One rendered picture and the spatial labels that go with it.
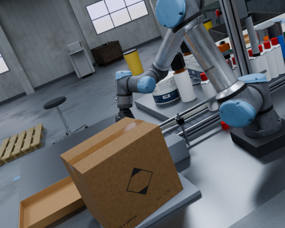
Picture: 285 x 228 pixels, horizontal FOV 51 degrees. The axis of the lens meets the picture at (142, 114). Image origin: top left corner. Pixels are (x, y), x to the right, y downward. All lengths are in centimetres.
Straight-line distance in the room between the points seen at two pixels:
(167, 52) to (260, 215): 72
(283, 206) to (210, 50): 54
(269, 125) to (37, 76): 1096
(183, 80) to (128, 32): 1016
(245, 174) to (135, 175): 40
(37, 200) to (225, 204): 92
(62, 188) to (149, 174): 65
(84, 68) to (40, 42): 246
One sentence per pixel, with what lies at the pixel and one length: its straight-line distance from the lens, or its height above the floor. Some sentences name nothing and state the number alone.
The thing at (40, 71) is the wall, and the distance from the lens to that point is 1180.
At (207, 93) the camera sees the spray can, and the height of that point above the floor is 98.
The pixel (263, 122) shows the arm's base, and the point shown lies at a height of 93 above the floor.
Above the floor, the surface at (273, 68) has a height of 94.
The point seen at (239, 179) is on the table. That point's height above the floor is 83.
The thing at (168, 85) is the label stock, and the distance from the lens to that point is 190.
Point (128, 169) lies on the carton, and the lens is 98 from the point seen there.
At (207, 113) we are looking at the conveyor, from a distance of 158.
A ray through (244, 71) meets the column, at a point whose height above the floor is 106.
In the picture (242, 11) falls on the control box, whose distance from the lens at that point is 144.
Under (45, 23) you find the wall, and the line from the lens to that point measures 1169.
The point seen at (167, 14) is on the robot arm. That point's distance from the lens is 105.
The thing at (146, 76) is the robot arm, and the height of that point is 122.
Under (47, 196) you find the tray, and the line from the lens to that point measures 158.
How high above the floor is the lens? 150
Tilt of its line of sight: 19 degrees down
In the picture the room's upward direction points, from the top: 22 degrees counter-clockwise
